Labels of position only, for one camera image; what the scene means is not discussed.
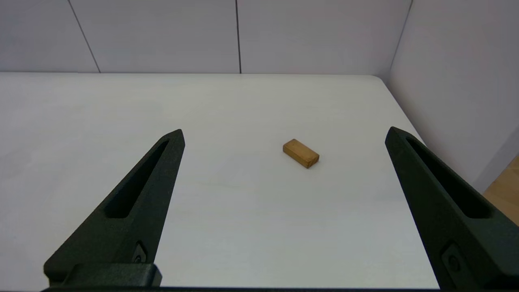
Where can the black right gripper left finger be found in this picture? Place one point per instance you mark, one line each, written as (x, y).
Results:
(121, 231)

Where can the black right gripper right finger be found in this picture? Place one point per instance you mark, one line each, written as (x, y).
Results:
(470, 243)

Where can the rectangular wooden building block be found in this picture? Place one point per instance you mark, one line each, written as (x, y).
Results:
(301, 153)

